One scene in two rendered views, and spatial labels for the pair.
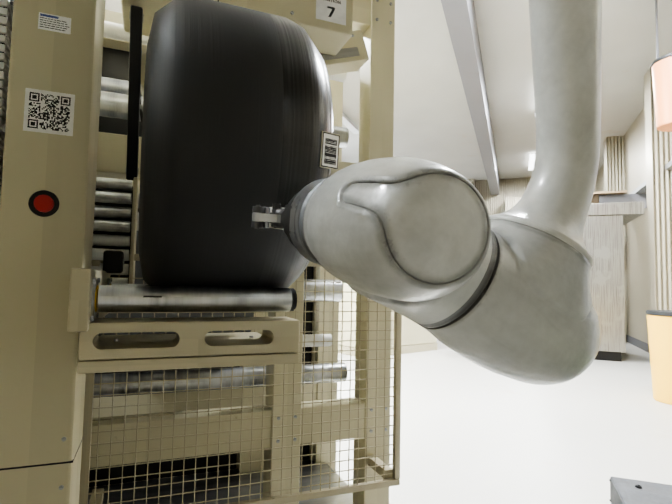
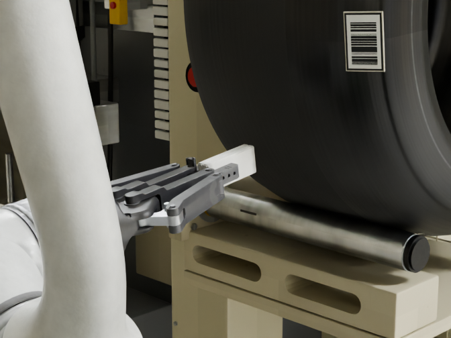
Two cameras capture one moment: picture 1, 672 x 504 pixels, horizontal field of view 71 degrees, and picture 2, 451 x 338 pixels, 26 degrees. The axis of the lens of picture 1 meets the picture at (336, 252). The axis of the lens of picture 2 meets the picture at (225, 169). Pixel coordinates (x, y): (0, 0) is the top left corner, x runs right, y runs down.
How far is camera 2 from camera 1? 0.92 m
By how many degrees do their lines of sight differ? 68
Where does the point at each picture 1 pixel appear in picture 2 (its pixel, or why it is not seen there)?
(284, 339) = (374, 314)
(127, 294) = (227, 204)
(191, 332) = (271, 269)
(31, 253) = (190, 133)
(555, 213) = (30, 323)
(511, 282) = not seen: outside the picture
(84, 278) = not seen: hidden behind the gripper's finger
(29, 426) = (196, 316)
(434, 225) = not seen: outside the picture
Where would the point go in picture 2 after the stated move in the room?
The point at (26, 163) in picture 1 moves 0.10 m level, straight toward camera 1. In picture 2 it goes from (182, 29) to (140, 35)
